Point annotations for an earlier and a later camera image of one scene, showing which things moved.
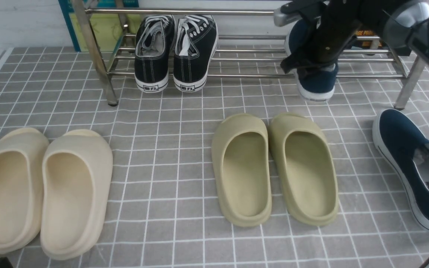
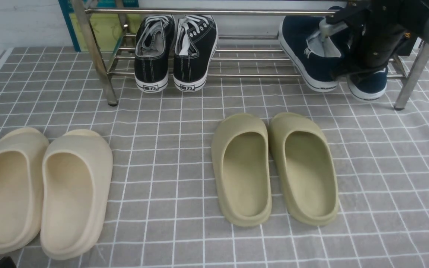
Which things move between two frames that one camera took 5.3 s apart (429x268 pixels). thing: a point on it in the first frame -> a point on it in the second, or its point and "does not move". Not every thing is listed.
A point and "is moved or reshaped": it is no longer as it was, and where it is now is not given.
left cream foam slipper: x=12 y=179 does not move
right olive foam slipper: x=302 y=157 does not move
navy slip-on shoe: x=409 y=157 -> x=369 y=86
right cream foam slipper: x=78 y=177 does not move
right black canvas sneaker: x=196 y=38 does not move
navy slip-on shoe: x=316 y=84 is moved or reshaped
